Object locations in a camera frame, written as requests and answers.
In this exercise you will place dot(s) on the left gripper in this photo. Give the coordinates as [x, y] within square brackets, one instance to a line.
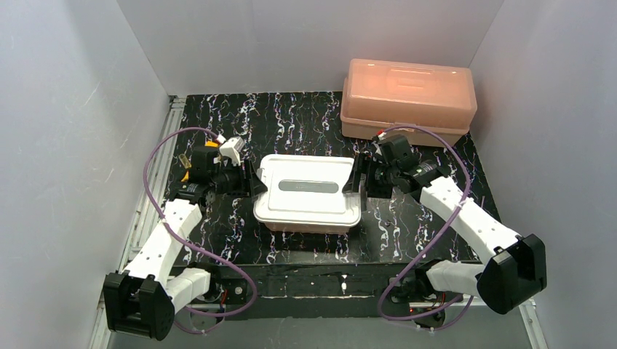
[247, 181]

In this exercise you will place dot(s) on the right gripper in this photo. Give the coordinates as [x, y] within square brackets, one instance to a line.
[367, 176]

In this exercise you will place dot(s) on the yellow test tube rack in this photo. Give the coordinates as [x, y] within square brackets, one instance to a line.
[204, 163]

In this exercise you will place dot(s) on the pink plastic bin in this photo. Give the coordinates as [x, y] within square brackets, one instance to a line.
[310, 227]

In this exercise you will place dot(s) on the clear glass test tube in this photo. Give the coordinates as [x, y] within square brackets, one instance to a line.
[184, 161]

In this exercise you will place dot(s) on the white rectangular lid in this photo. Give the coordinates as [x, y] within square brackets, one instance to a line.
[306, 189]

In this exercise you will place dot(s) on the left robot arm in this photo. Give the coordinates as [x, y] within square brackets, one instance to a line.
[144, 298]

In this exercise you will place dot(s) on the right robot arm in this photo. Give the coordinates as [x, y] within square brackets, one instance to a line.
[512, 267]

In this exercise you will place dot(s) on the large pink lidded box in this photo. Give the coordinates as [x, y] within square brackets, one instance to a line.
[419, 101]

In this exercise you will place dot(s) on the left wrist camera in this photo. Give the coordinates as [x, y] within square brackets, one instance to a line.
[231, 149]

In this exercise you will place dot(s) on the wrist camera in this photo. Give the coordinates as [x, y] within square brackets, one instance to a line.
[377, 140]
[231, 149]

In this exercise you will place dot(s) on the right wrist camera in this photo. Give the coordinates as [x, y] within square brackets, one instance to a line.
[377, 140]

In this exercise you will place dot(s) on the aluminium frame rail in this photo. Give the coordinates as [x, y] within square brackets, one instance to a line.
[145, 217]

